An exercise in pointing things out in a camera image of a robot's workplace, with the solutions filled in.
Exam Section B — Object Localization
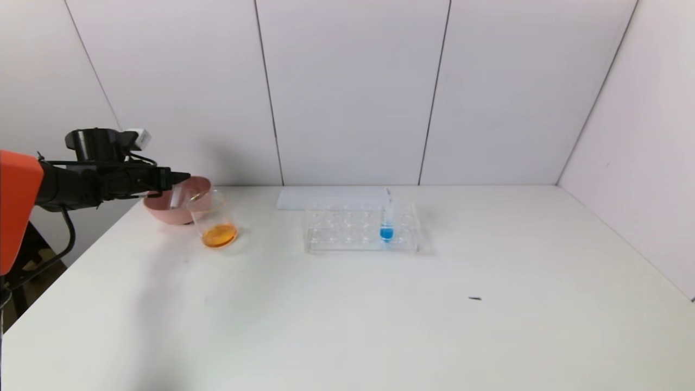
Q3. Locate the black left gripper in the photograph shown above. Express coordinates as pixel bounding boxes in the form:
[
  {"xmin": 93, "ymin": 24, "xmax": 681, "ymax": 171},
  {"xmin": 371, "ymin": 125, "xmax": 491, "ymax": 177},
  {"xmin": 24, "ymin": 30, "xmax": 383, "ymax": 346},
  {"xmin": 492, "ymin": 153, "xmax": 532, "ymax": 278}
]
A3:
[{"xmin": 122, "ymin": 166, "xmax": 191, "ymax": 198}]

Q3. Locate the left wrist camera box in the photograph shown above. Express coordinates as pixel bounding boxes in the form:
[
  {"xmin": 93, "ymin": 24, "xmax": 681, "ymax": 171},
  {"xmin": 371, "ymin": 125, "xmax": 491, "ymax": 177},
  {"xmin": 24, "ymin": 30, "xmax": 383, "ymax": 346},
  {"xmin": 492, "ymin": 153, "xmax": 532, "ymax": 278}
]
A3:
[{"xmin": 126, "ymin": 128, "xmax": 152, "ymax": 151}]

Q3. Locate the clear plastic test tube rack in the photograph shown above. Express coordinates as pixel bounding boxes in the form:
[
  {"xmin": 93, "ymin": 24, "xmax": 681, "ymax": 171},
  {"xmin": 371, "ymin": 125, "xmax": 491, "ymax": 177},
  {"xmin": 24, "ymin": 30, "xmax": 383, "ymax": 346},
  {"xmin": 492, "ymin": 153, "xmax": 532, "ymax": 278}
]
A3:
[{"xmin": 302, "ymin": 200, "xmax": 421, "ymax": 254}]

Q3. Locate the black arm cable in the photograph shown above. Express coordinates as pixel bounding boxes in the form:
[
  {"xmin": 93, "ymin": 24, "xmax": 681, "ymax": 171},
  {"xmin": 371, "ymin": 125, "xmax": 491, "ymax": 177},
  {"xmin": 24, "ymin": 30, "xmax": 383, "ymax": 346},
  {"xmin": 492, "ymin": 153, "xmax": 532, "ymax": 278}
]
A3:
[{"xmin": 5, "ymin": 209, "xmax": 77, "ymax": 291}]

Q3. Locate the black background furniture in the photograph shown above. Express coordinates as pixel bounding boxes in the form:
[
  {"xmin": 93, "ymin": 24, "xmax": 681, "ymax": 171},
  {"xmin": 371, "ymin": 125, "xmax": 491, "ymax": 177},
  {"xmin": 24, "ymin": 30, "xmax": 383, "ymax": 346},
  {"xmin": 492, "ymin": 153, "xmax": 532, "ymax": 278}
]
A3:
[{"xmin": 5, "ymin": 220, "xmax": 67, "ymax": 318}]

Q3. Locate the white paper sheet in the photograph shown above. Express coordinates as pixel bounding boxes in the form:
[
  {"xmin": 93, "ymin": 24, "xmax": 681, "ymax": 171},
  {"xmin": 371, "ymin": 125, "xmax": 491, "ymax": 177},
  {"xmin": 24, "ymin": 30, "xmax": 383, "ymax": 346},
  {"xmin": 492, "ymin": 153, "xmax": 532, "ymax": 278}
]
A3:
[{"xmin": 276, "ymin": 187, "xmax": 390, "ymax": 211}]

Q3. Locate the clear glass beaker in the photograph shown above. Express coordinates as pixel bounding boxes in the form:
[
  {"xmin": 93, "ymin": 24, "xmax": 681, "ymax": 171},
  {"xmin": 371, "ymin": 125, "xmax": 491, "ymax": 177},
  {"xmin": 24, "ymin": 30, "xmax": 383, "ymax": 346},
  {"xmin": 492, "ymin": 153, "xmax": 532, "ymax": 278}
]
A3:
[{"xmin": 188, "ymin": 190, "xmax": 240, "ymax": 249}]

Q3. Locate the pink bowl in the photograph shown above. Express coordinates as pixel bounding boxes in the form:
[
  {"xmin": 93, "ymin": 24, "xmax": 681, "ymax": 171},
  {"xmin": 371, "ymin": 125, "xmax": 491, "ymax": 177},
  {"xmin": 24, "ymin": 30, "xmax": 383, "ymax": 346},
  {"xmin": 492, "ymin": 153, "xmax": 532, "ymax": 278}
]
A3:
[{"xmin": 144, "ymin": 176, "xmax": 214, "ymax": 226}]

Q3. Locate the test tube with blue pigment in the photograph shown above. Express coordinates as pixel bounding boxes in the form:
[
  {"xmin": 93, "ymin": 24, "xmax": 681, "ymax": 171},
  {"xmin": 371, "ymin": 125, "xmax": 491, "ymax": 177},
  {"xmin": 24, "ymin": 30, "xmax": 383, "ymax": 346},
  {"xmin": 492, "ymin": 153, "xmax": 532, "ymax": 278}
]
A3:
[{"xmin": 380, "ymin": 194, "xmax": 398, "ymax": 243}]

